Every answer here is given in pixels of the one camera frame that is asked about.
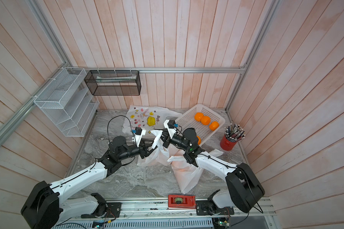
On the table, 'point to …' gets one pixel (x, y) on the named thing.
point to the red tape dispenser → (181, 202)
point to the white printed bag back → (145, 117)
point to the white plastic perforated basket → (187, 120)
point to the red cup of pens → (233, 133)
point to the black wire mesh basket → (113, 82)
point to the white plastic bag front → (187, 174)
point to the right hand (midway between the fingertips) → (155, 131)
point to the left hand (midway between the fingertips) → (156, 145)
